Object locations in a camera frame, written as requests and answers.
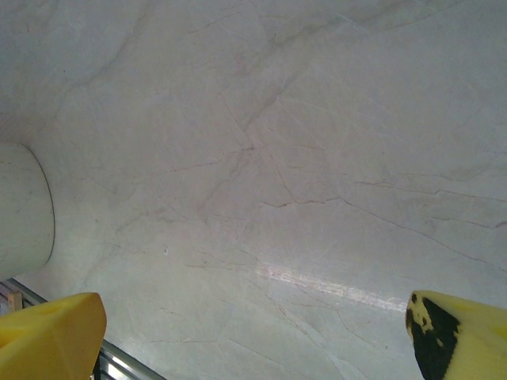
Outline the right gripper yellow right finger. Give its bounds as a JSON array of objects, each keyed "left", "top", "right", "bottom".
[{"left": 404, "top": 290, "right": 507, "bottom": 380}]

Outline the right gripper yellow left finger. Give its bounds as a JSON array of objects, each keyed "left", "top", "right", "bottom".
[{"left": 0, "top": 291, "right": 107, "bottom": 380}]

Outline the white round waste bin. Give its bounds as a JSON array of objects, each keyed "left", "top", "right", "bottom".
[{"left": 0, "top": 140, "right": 55, "bottom": 280}]

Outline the wooden block with holes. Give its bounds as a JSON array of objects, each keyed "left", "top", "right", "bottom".
[{"left": 6, "top": 291, "right": 23, "bottom": 317}]

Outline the aluminium mounting rail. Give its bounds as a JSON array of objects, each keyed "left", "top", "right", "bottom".
[{"left": 0, "top": 276, "right": 167, "bottom": 380}]

